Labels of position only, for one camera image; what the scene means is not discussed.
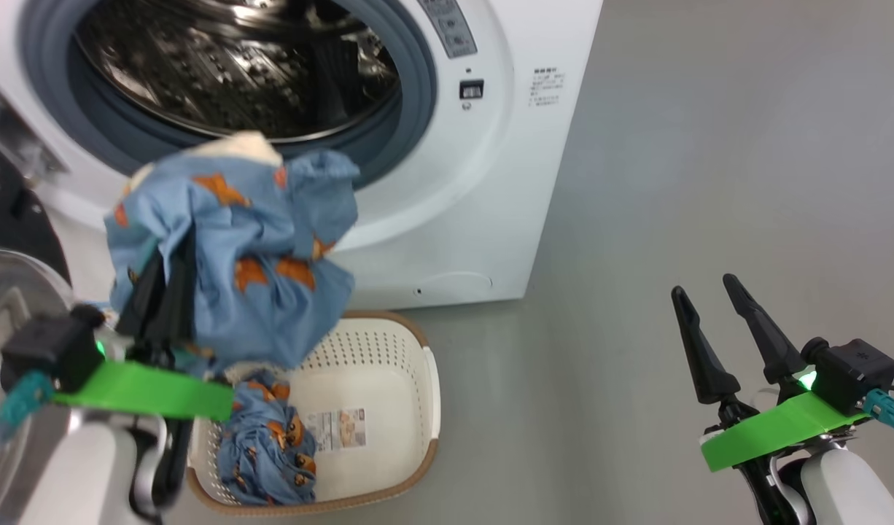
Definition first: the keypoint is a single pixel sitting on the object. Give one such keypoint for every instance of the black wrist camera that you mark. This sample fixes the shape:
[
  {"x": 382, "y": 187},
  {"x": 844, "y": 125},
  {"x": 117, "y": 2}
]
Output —
[
  {"x": 46, "y": 346},
  {"x": 855, "y": 372}
]

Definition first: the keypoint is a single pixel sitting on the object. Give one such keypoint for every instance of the round white filter cover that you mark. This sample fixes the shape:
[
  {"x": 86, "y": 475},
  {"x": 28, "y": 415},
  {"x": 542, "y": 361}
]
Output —
[{"x": 454, "y": 284}]

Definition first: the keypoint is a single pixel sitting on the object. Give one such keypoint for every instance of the teal left camera connector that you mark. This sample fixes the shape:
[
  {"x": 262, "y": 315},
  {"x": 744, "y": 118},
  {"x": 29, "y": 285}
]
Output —
[{"x": 24, "y": 397}]

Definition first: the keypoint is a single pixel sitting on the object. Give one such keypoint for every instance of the paper basket label sticker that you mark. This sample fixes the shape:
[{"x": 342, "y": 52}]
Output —
[{"x": 335, "y": 429}]

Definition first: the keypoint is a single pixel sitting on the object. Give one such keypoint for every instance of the teal right camera connector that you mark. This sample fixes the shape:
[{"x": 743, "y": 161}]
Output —
[{"x": 888, "y": 412}]

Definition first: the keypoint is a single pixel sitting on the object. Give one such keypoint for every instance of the teal camera connector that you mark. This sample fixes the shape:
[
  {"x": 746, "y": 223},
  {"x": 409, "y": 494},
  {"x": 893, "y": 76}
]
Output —
[
  {"x": 888, "y": 412},
  {"x": 24, "y": 397}
]

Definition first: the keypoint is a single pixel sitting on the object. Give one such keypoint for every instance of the black round glass washer door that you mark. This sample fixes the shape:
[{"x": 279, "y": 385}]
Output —
[{"x": 17, "y": 219}]

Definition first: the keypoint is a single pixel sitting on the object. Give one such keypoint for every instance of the stainless steel washing machine drum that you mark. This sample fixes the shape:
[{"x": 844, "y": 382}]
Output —
[{"x": 221, "y": 65}]

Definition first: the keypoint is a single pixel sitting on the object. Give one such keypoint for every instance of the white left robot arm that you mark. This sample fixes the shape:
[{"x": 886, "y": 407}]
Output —
[{"x": 75, "y": 474}]

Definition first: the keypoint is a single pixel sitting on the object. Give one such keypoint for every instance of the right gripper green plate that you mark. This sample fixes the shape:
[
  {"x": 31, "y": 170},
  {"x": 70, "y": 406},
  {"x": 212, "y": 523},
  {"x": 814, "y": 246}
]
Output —
[{"x": 775, "y": 430}]

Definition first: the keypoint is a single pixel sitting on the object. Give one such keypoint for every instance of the printed text label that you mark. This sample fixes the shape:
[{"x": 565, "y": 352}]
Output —
[{"x": 546, "y": 87}]

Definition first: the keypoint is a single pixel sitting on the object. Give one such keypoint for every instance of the blue bear-print pants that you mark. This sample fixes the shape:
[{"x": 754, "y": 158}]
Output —
[{"x": 268, "y": 452}]

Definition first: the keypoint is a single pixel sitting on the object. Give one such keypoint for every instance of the cream laundry basket brown rim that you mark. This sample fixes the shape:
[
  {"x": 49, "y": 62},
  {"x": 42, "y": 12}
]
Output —
[{"x": 396, "y": 394}]

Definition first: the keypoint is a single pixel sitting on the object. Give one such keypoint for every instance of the grey warning label strip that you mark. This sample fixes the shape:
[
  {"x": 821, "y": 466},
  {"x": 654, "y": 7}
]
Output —
[{"x": 451, "y": 25}]

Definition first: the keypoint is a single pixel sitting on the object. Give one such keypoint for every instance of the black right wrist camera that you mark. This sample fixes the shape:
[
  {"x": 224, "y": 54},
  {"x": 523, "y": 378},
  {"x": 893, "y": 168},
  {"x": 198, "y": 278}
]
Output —
[{"x": 855, "y": 372}]

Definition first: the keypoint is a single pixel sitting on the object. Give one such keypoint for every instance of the grey rubber door gasket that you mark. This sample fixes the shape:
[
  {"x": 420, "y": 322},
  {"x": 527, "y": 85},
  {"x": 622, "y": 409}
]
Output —
[{"x": 410, "y": 109}]

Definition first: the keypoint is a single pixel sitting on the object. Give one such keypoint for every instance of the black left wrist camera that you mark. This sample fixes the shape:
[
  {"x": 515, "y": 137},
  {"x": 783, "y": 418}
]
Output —
[{"x": 46, "y": 346}]

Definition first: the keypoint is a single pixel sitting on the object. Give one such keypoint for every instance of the white front-load washing machine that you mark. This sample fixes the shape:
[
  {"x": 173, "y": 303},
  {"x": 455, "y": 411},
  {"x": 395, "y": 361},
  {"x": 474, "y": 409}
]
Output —
[{"x": 491, "y": 182}]

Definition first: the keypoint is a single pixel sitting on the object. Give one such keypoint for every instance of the blue bear-print shirt cream collar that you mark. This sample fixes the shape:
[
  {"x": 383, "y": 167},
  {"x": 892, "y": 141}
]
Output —
[{"x": 257, "y": 240}]

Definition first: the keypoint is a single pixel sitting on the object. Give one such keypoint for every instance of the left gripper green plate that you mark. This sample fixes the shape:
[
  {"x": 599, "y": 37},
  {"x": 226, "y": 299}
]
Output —
[{"x": 148, "y": 390}]

